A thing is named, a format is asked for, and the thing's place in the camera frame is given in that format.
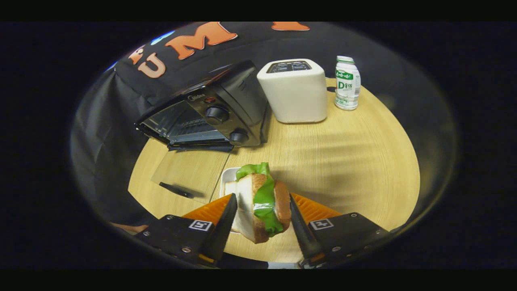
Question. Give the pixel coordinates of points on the black toaster oven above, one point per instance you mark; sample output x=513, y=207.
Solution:
x=242, y=97

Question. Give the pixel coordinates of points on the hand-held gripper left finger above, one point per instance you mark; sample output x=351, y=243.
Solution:
x=224, y=230

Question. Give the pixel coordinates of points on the white pop-up toaster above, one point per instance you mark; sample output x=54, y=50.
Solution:
x=297, y=97

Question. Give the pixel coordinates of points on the lettuce toast sandwich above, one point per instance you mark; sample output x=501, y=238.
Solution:
x=262, y=202

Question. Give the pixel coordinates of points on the white rectangular plate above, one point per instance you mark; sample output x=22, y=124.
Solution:
x=228, y=178

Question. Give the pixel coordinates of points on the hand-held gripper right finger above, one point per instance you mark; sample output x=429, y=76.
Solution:
x=301, y=230

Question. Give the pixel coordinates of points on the white green-label drink bottle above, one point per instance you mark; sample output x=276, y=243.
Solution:
x=347, y=87

